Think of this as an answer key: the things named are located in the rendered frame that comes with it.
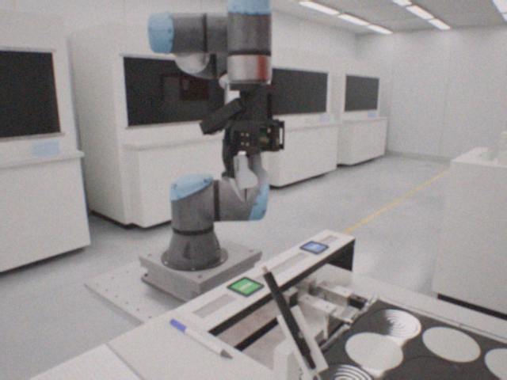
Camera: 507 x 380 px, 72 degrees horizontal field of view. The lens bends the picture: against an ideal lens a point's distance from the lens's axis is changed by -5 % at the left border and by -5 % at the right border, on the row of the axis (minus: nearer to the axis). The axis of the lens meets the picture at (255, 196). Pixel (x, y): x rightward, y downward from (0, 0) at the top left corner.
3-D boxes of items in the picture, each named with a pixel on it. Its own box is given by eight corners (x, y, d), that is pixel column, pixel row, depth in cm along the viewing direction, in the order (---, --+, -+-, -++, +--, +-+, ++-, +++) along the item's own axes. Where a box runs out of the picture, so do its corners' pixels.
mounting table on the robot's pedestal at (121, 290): (88, 320, 107) (81, 281, 103) (196, 268, 140) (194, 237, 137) (188, 395, 80) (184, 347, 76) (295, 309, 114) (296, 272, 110)
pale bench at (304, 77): (339, 172, 643) (345, 54, 589) (277, 193, 512) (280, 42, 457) (289, 165, 711) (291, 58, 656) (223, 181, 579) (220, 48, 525)
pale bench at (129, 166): (259, 199, 482) (259, 38, 428) (139, 238, 351) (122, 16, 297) (204, 186, 550) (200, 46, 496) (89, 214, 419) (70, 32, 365)
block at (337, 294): (353, 301, 83) (354, 290, 82) (346, 307, 81) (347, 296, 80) (323, 290, 88) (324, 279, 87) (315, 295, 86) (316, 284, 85)
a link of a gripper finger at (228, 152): (228, 180, 64) (227, 129, 62) (222, 179, 65) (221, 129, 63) (246, 176, 67) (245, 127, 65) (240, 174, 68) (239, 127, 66)
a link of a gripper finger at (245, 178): (252, 210, 64) (252, 157, 61) (228, 203, 67) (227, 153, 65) (264, 206, 66) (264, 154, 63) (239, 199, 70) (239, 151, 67)
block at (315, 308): (336, 317, 77) (337, 305, 76) (328, 324, 75) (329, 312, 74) (305, 304, 82) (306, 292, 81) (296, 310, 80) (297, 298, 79)
